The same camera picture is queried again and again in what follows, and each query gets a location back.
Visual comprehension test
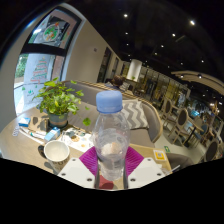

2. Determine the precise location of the round food window poster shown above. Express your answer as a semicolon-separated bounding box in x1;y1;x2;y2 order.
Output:
41;21;64;43

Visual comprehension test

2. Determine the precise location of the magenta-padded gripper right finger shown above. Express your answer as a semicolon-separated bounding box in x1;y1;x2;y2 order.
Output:
125;145;167;190

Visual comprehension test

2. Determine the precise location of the white tube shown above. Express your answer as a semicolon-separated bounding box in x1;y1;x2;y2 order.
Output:
19;128;46;140

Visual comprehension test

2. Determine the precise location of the printed paper sheet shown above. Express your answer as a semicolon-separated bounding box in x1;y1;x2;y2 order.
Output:
61;129;95;153

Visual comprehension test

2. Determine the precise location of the blue card pack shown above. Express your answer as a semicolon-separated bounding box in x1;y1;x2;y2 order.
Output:
18;117;32;128

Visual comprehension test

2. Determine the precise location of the grey curved sofa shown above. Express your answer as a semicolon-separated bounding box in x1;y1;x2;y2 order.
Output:
61;79;164;149

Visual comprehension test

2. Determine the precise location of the green potted plant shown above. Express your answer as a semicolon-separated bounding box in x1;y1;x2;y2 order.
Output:
33;77;93;129

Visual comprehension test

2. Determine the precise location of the group of ceiling lights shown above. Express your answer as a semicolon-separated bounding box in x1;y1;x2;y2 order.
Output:
121;11;214;81

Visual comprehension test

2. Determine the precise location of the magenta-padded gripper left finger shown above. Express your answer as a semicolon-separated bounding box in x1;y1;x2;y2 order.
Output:
57;145;100;190

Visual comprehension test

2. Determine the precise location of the grey tufted chair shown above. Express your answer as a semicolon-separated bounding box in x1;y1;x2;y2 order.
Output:
166;152;196;171

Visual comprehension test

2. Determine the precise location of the white mug with black handle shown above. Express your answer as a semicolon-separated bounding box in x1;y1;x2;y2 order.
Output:
37;139;71;174

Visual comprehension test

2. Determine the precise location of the small light blue carton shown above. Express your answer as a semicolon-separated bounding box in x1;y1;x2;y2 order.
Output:
44;126;62;142

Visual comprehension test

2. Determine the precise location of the pill blister pack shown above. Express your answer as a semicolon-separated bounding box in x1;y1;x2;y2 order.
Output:
11;124;21;138

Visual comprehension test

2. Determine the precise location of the clear blue-capped water bottle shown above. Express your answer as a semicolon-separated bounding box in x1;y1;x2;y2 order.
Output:
91;90;132;182

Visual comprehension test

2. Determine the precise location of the group of dining chairs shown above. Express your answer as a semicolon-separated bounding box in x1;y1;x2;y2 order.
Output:
159;96;224;164

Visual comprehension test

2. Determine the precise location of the person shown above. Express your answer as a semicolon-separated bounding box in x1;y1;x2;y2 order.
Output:
105;74;129;93

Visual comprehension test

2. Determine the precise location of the christmas tree window decal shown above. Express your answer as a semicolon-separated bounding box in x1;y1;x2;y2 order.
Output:
29;56;51;84

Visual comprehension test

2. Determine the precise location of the grey white chevron cushion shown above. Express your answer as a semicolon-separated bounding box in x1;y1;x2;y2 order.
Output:
121;99;150;131

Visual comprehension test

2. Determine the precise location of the yellow square card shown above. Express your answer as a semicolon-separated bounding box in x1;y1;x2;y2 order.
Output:
152;148;168;163

